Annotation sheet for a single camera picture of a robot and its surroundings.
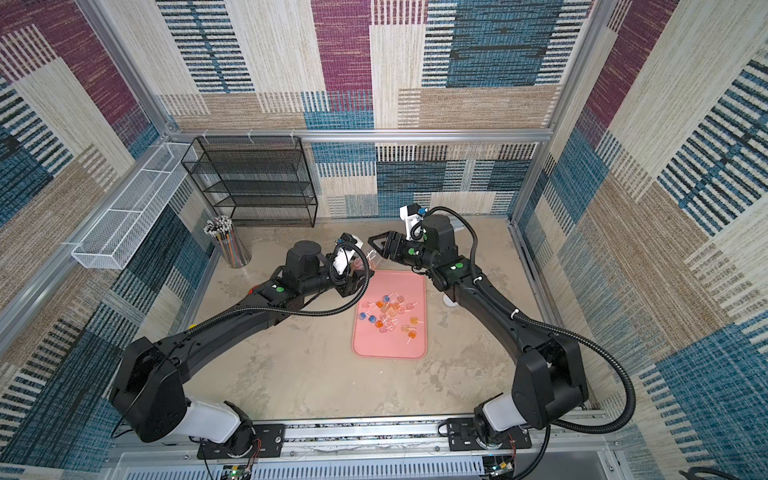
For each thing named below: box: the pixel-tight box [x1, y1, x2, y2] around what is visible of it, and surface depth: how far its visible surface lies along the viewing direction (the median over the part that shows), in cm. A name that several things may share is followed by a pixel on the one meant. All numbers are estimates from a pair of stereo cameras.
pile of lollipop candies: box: [359, 292, 424, 344], surface depth 96 cm
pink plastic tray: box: [352, 270, 427, 359], surface depth 93 cm
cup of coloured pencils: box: [203, 215, 252, 268], surface depth 98 cm
